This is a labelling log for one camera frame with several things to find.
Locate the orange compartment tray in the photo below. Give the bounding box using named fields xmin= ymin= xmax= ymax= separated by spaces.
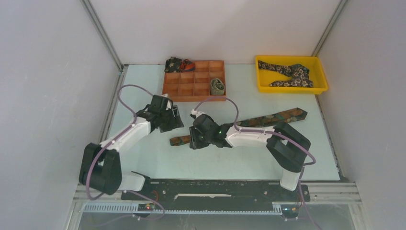
xmin=162 ymin=60 xmax=226 ymax=102

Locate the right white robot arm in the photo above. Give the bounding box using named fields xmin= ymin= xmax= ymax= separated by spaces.
xmin=189 ymin=110 xmax=315 ymax=200

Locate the rolled black floral tie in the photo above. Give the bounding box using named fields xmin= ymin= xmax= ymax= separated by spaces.
xmin=164 ymin=57 xmax=182 ymax=73

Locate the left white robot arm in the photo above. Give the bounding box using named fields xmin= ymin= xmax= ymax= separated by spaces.
xmin=79 ymin=94 xmax=184 ymax=200

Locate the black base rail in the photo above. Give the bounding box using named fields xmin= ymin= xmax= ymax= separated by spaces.
xmin=139 ymin=179 xmax=311 ymax=213

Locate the yellow plastic bin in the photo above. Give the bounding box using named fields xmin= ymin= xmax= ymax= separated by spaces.
xmin=255 ymin=55 xmax=328 ymax=94

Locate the rolled olive green tie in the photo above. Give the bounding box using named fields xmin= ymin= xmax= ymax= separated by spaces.
xmin=210 ymin=78 xmax=226 ymax=96

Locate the green orange patterned tie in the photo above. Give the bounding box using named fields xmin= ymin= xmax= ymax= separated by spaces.
xmin=169 ymin=108 xmax=308 ymax=147

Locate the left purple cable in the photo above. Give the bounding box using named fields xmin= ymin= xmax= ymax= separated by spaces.
xmin=85 ymin=83 xmax=166 ymax=221

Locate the dark floral tie in bin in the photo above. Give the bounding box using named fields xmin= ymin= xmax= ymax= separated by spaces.
xmin=258 ymin=60 xmax=314 ymax=88

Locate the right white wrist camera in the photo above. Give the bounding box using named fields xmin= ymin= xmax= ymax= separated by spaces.
xmin=190 ymin=110 xmax=204 ymax=119

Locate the rolled red black tie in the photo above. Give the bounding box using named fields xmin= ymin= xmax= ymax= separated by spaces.
xmin=180 ymin=59 xmax=195 ymax=72

